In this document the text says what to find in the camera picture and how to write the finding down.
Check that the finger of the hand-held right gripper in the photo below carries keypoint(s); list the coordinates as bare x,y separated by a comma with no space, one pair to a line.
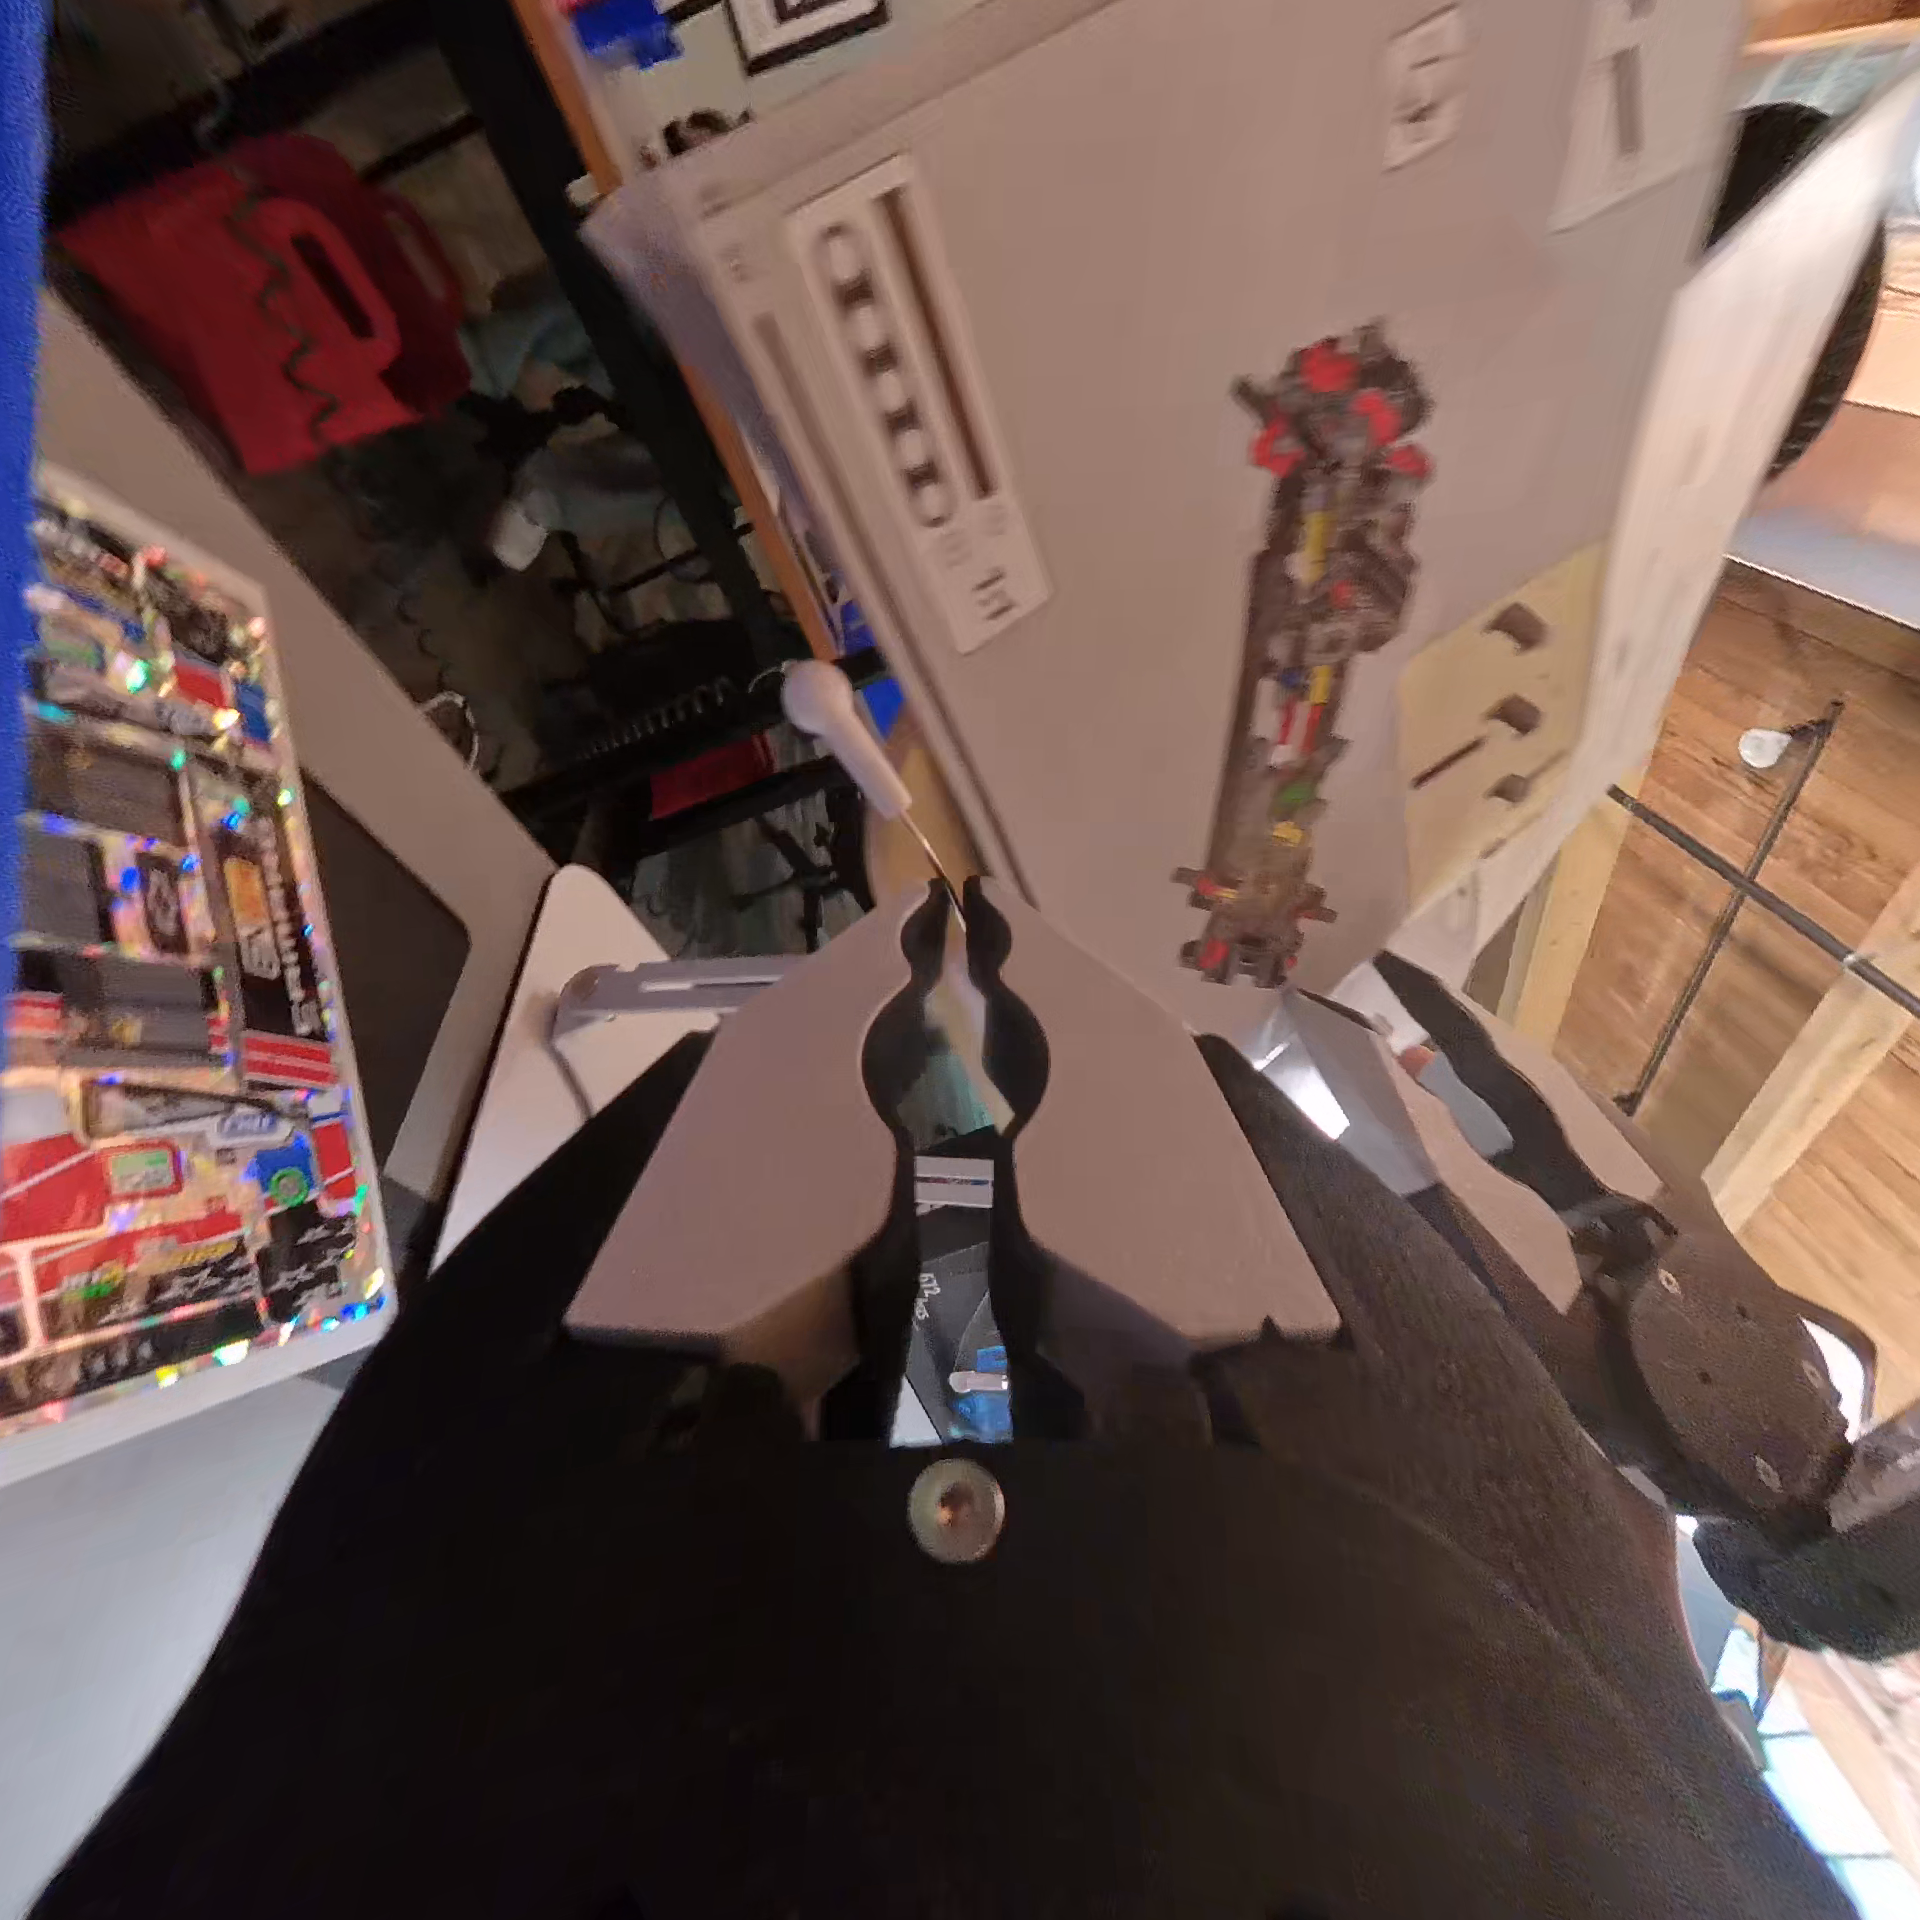
1500,1201
1575,1141

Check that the instruction booklet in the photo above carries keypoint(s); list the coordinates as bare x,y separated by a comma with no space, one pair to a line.
1125,450

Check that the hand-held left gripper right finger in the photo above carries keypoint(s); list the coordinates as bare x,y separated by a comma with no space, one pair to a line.
1171,1185

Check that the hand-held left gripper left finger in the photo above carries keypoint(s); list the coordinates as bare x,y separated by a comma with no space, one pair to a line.
734,1185

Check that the colourful sticker sheet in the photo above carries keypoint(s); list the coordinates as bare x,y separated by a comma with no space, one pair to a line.
149,901

